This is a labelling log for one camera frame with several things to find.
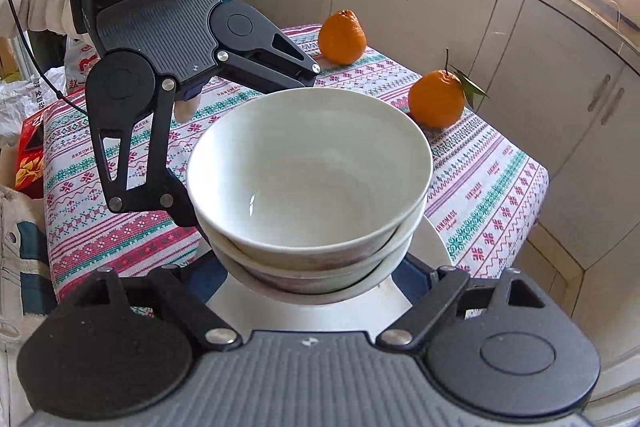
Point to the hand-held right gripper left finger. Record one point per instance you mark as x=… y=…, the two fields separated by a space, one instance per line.
x=205 y=279

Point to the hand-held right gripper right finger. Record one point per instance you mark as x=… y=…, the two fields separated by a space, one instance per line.
x=415 y=279

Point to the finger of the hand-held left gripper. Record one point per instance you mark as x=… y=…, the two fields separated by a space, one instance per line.
x=280 y=72
x=177 y=204

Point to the stained white plate fruit print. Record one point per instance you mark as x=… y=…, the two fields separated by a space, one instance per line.
x=350 y=317

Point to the white bowl pink floral print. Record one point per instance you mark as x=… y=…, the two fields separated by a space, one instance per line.
x=310 y=289
x=310 y=167
x=325 y=268

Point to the person's left hand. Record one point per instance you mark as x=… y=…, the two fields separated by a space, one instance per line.
x=187 y=108

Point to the orange without leaf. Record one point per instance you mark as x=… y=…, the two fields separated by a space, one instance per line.
x=342 y=37

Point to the patterned striped tablecloth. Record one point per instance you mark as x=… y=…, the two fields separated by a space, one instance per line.
x=100 y=187

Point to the red and white plastic bag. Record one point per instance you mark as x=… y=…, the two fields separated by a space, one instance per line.
x=80 y=62

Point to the crumpled white plastic bag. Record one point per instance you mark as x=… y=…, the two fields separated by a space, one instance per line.
x=20 y=107

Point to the orange with stem and leaf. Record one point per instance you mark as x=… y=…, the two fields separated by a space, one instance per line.
x=435 y=99

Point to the red gift box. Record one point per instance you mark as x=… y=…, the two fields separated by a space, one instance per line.
x=30 y=147

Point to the white and teal canvas bag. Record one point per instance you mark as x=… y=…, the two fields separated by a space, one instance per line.
x=25 y=257

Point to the white kitchen cabinets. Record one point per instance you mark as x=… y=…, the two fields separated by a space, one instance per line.
x=550 y=57

